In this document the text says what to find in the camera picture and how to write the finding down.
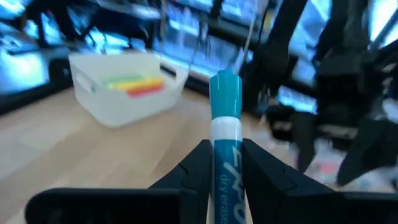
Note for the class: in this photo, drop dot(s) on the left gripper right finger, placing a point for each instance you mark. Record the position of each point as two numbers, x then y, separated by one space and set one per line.
273 193

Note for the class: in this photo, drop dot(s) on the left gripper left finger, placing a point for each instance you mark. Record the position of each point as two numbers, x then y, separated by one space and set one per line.
186 193

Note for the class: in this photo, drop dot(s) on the white translucent bin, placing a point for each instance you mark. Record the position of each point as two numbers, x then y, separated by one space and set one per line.
124 109

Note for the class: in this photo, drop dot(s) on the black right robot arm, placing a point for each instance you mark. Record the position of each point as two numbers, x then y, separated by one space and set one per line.
345 46

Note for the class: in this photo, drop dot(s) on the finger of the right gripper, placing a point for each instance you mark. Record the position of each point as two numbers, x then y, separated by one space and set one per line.
370 149
306 140

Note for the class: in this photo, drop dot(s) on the clear plastic bin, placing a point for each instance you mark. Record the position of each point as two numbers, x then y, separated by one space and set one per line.
325 179

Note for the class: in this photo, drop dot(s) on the teal Expo marker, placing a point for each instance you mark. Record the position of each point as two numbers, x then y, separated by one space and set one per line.
227 102

